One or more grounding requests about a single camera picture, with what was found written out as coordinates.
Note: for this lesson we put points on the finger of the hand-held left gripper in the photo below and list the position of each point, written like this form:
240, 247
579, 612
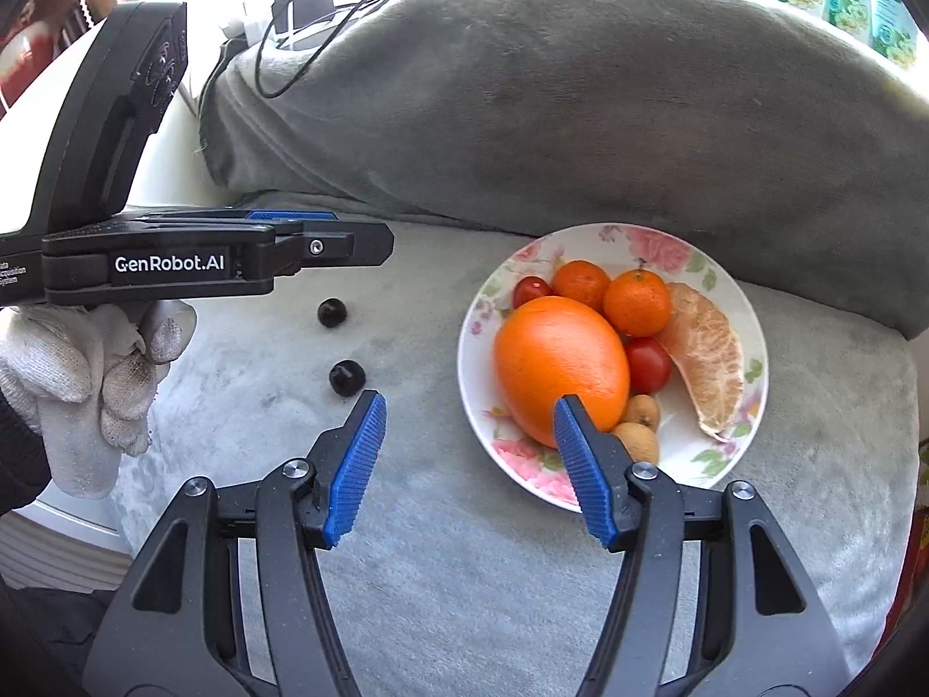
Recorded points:
348, 245
290, 216

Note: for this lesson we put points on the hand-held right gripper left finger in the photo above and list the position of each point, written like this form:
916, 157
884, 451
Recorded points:
359, 465

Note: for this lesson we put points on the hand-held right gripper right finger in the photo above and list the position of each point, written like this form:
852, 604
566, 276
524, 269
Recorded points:
580, 465

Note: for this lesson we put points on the floral white plate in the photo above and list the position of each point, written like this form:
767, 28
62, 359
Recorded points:
522, 461

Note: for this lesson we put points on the brown longan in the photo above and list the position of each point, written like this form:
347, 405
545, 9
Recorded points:
642, 412
639, 444

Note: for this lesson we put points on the red cherry tomato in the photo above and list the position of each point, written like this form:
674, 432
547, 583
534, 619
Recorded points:
649, 364
530, 292

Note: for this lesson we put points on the peeled grapefruit segment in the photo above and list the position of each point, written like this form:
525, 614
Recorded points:
708, 359

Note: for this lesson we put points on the large mandarin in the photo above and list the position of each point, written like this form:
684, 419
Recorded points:
637, 303

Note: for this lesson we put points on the small mandarin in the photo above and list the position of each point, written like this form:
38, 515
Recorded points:
582, 283

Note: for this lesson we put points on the person's left forearm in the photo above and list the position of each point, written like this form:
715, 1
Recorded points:
18, 450

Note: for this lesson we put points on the person's left hand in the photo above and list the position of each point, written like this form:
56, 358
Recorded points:
72, 370

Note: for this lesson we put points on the dark grape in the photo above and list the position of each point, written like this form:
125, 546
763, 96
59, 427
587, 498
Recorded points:
347, 377
332, 312

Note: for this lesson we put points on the large orange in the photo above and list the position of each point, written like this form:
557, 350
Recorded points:
559, 363

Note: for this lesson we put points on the light grey fleece blanket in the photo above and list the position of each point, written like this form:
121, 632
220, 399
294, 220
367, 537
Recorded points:
435, 595

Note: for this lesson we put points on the black power adapter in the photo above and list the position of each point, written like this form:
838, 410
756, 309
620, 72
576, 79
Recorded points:
308, 7

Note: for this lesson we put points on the dark grey cushion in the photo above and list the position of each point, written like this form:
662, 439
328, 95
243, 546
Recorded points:
544, 109

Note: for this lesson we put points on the dark cloth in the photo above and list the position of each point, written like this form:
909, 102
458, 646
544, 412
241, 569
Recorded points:
43, 639

